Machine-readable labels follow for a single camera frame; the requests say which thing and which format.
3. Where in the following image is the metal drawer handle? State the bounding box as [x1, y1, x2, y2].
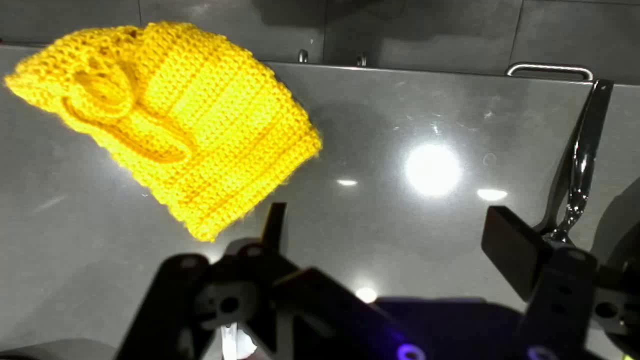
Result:
[506, 63, 595, 84]

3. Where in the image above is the dark metal spoon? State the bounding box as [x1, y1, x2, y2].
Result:
[531, 78, 615, 246]

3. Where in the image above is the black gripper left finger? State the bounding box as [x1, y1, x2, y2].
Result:
[115, 202, 415, 360]

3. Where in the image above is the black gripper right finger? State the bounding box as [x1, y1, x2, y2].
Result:
[479, 204, 640, 360]

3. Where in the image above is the yellow knitted cloth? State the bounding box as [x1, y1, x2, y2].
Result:
[2, 21, 324, 245]

